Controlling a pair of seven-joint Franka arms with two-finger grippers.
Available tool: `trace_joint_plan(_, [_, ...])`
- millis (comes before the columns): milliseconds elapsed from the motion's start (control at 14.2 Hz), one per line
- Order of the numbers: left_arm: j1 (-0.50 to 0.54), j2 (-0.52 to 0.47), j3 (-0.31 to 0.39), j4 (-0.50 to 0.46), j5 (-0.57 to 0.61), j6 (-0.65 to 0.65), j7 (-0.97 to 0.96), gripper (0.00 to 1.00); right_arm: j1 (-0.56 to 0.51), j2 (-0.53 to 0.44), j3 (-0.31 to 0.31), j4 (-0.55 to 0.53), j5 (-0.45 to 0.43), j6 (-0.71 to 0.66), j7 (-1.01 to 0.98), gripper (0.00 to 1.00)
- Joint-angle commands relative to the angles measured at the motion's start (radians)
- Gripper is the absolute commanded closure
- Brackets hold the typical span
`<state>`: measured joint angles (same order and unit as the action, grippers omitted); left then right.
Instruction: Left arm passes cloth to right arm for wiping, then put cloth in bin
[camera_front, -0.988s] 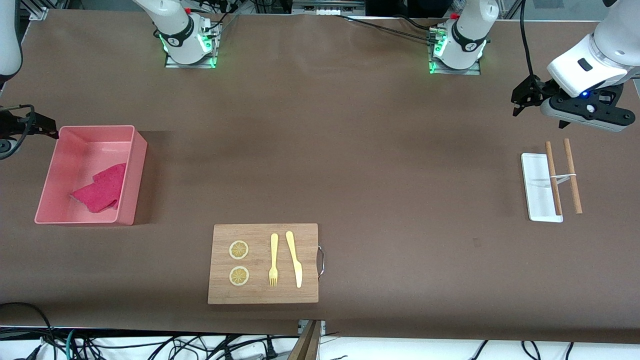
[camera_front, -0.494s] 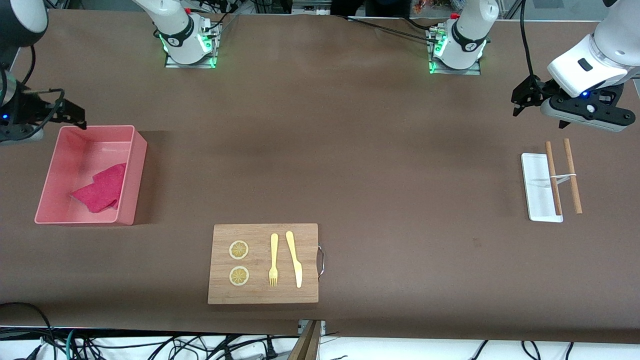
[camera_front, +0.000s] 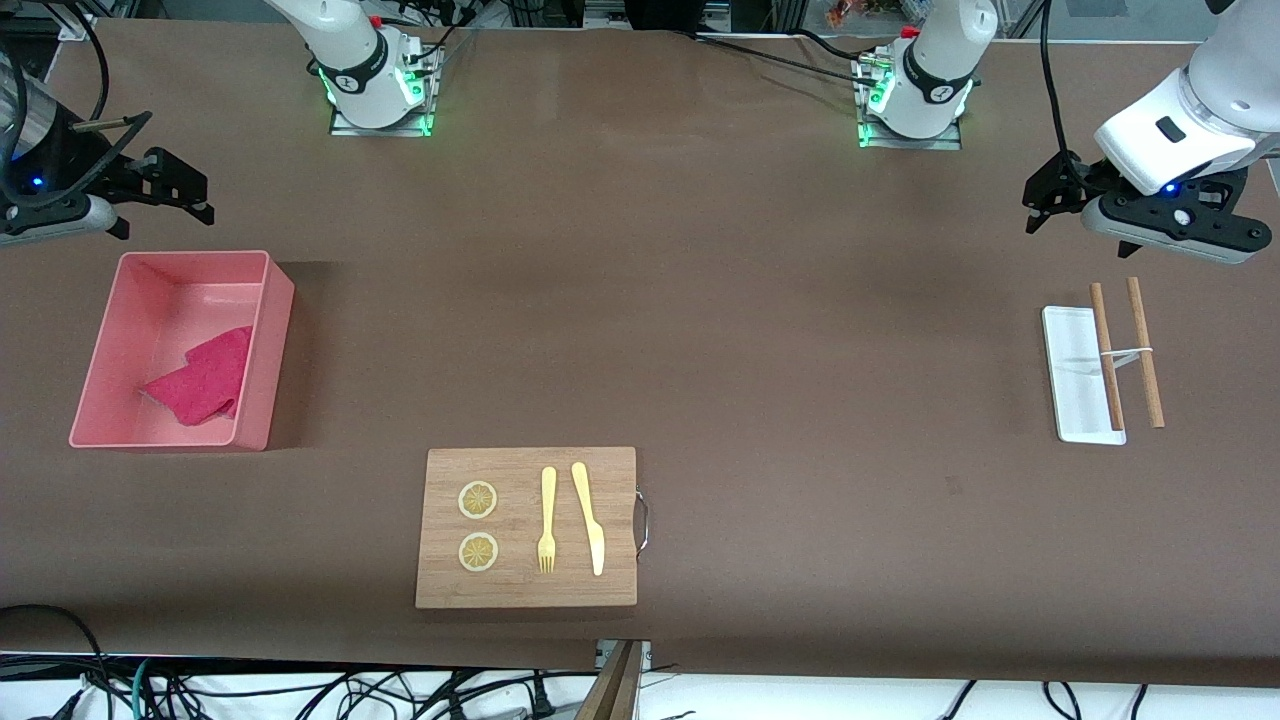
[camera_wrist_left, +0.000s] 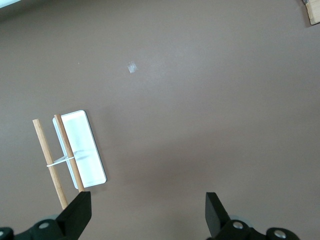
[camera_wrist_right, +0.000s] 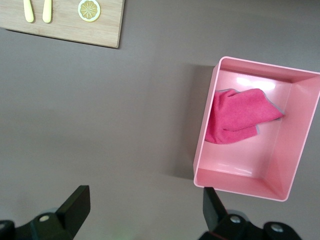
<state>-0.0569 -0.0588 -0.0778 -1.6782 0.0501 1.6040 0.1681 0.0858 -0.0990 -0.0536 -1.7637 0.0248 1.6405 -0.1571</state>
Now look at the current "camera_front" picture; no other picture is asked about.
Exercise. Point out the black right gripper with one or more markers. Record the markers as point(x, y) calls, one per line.
point(72, 162)

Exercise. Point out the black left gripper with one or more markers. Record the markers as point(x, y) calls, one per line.
point(1083, 181)

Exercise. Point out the pink and grey cloth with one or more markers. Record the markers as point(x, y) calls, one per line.
point(205, 380)

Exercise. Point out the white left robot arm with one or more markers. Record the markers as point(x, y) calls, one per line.
point(1200, 100)

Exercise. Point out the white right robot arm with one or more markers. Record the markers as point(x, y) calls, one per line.
point(350, 40)

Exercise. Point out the pink plastic bin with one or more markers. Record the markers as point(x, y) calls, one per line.
point(150, 300)

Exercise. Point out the white rectangular tray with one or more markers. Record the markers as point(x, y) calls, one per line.
point(1070, 370)

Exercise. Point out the thin white band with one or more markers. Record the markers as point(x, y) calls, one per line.
point(1130, 351)

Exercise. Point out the yellow lemon slice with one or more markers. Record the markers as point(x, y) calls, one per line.
point(477, 500)
point(478, 552)

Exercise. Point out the wooden cutting board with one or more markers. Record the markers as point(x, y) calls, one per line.
point(520, 470)

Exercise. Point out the yellow fork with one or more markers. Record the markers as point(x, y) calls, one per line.
point(548, 500)

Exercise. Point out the yellow knife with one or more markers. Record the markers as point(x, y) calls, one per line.
point(580, 480)

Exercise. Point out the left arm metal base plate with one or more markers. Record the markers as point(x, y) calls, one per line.
point(910, 144)

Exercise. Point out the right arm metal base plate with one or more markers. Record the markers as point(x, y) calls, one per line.
point(380, 131)

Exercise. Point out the aluminium frame corner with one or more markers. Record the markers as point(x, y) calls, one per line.
point(75, 25)

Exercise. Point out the silver metal rail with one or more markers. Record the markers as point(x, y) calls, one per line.
point(605, 15)

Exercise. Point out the silver metal bracket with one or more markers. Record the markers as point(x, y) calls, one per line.
point(603, 655)

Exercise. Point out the brown wooden post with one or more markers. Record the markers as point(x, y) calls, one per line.
point(615, 690)

